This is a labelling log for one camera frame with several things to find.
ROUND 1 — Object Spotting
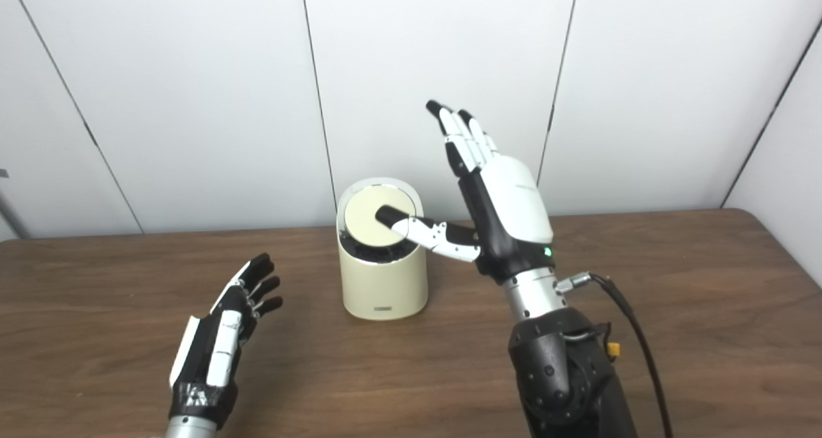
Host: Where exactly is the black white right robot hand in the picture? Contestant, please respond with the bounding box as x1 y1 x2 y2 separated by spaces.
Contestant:
375 100 555 285

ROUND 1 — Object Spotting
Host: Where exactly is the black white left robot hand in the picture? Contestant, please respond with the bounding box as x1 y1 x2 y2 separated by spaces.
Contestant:
168 253 284 429

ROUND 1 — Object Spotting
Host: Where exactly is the cream-colored round bin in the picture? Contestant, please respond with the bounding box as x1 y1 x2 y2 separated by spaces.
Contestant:
337 177 429 321

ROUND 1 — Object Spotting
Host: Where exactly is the cream round bin lid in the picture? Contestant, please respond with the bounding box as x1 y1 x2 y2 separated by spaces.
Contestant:
344 185 418 247

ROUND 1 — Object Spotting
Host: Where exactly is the black bin liner bag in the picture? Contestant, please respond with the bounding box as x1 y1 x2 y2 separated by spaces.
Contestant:
340 228 419 263

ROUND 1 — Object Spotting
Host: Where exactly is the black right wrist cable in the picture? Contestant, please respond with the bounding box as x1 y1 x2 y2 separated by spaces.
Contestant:
554 271 674 438

